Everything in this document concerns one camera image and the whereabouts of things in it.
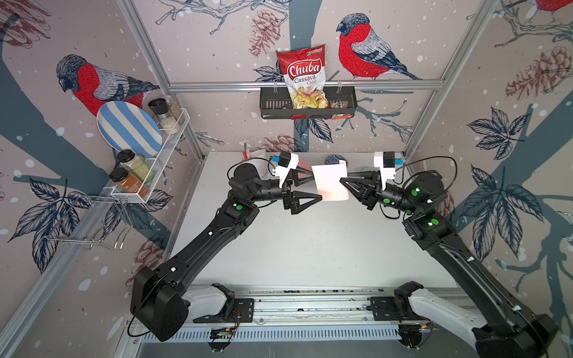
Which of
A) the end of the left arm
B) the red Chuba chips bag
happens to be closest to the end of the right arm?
the end of the left arm

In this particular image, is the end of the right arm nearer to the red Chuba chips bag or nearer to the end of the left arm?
the end of the left arm

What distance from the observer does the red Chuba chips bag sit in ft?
2.64

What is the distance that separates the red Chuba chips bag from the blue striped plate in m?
0.53

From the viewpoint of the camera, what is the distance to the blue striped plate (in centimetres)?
67
